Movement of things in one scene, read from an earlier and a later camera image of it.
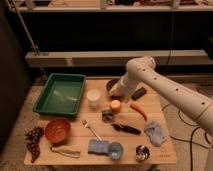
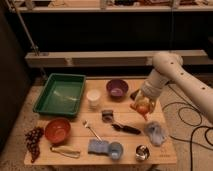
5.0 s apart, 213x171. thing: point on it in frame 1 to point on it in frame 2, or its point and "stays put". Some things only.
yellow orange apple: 115,104 to 143,110
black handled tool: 127,129 stays put
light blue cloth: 155,132 stays put
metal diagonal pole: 27,32 stays put
